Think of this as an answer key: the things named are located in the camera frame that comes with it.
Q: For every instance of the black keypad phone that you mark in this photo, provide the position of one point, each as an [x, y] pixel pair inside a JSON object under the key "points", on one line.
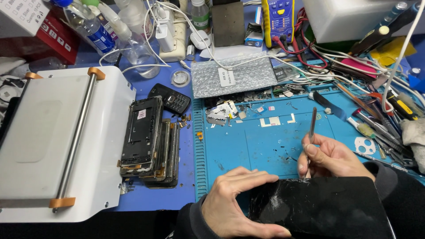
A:
{"points": [[171, 98]]}

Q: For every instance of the heap of hand tools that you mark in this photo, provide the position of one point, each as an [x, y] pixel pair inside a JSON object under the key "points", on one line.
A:
{"points": [[385, 132]]}

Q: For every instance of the thin metal pry tool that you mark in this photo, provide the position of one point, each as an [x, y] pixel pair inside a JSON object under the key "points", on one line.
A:
{"points": [[313, 122]]}

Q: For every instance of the yellow cloth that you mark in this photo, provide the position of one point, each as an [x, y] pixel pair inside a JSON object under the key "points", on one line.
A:
{"points": [[393, 49]]}

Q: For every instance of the red cardboard box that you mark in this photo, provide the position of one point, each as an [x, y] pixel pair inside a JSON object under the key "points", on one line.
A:
{"points": [[56, 39]]}

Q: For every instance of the pile of small metal scraps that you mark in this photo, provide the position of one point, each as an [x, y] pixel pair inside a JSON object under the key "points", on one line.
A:
{"points": [[239, 98]]}

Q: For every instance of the white cloth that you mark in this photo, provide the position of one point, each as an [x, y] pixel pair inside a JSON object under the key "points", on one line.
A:
{"points": [[415, 139]]}

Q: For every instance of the black flat blade tool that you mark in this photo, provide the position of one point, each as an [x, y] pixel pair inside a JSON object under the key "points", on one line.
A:
{"points": [[327, 104]]}

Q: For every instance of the white power strip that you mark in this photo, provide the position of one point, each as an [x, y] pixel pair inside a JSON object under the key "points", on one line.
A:
{"points": [[177, 39]]}

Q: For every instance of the bubble wrap bag white label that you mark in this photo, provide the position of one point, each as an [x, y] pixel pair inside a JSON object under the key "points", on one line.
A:
{"points": [[252, 78]]}

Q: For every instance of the person's right hand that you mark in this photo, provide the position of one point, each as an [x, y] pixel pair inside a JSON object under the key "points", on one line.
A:
{"points": [[338, 159]]}

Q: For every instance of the white earbuds case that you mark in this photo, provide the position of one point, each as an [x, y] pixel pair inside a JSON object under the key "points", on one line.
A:
{"points": [[200, 39]]}

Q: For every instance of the small orange component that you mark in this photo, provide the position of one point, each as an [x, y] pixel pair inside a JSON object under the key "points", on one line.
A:
{"points": [[200, 135]]}

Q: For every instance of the razor blade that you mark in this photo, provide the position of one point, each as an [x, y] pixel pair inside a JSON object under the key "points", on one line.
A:
{"points": [[215, 119]]}

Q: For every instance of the red multimeter probe leads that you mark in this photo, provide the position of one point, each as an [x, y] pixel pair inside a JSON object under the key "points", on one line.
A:
{"points": [[300, 39]]}

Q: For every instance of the pink flat case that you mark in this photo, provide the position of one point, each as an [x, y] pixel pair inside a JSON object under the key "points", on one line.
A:
{"points": [[360, 66]]}

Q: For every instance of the silver tweezers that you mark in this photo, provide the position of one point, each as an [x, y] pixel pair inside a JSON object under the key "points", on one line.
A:
{"points": [[378, 160]]}

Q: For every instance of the yellow black screwdriver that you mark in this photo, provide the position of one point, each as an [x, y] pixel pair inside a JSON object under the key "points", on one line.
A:
{"points": [[403, 108]]}

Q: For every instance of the white camera lens frame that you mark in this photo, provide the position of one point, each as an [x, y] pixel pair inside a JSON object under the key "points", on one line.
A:
{"points": [[361, 147]]}

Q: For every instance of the blue silicone repair mat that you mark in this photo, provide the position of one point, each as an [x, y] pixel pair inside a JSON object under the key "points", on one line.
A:
{"points": [[265, 149]]}

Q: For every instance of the flat metal shield plate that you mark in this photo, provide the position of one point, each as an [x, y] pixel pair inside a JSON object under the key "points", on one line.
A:
{"points": [[270, 121]]}

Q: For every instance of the memory card packet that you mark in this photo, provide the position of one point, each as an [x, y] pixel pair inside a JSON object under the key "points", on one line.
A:
{"points": [[285, 73]]}

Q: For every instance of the yellow blue multimeter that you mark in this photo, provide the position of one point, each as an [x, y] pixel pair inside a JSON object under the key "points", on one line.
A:
{"points": [[278, 21]]}

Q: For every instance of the white printed cardboard box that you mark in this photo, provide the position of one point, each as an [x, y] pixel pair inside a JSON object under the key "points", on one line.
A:
{"points": [[20, 15]]}

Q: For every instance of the small bent metal bracket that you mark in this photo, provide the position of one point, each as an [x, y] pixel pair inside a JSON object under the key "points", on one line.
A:
{"points": [[292, 118]]}

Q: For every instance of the white screen separator machine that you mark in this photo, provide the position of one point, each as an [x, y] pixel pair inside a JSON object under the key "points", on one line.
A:
{"points": [[39, 139]]}

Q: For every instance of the dark grey block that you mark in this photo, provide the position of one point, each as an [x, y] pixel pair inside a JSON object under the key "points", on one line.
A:
{"points": [[228, 25]]}

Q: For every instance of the white toothbrush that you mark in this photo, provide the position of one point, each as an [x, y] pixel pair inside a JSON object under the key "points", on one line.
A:
{"points": [[362, 127]]}

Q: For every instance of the bare phone frame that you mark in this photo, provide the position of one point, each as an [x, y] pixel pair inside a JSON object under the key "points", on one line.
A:
{"points": [[164, 146], [175, 156]]}

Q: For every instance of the white charger plug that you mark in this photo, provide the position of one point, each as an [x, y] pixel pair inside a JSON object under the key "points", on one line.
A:
{"points": [[165, 38]]}

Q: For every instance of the plastic bottle blue label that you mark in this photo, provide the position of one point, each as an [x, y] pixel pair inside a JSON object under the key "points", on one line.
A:
{"points": [[93, 31]]}

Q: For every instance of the clear squeeze bottle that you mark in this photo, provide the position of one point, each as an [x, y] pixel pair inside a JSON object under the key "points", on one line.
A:
{"points": [[139, 49]]}

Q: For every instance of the person's left hand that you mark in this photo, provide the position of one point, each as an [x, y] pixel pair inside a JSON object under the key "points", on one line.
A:
{"points": [[225, 205]]}

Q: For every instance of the bottle with green label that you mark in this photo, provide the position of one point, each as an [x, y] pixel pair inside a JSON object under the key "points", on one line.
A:
{"points": [[200, 15]]}

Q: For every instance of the small blue white box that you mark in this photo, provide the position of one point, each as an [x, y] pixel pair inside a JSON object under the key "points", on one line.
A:
{"points": [[254, 36]]}

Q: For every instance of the large white box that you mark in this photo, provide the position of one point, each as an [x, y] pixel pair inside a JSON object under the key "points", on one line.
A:
{"points": [[345, 18]]}

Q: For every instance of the black phone frame white sticker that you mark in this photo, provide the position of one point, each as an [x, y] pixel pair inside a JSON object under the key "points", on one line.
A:
{"points": [[141, 132]]}

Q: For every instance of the cracked black phone screen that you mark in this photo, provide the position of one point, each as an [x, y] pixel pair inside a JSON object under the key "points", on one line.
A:
{"points": [[318, 209]]}

